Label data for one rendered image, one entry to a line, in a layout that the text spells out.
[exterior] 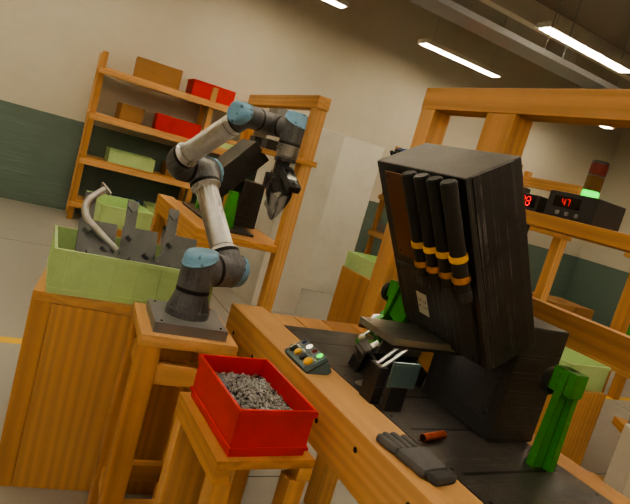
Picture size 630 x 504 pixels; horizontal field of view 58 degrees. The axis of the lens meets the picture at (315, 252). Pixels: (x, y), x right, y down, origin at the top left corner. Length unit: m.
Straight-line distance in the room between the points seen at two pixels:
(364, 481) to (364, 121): 8.69
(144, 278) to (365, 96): 7.89
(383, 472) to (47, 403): 1.45
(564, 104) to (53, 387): 2.06
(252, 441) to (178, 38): 7.72
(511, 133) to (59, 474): 2.13
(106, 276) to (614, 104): 1.80
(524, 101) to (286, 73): 7.32
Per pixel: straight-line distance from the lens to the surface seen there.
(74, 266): 2.25
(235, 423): 1.35
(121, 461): 2.05
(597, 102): 1.91
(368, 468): 1.43
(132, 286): 2.28
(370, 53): 9.89
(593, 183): 1.86
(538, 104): 2.05
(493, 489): 1.44
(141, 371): 1.90
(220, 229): 2.08
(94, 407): 2.44
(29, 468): 2.58
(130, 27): 8.65
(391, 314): 1.76
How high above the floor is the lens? 1.48
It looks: 8 degrees down
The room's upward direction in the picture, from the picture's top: 16 degrees clockwise
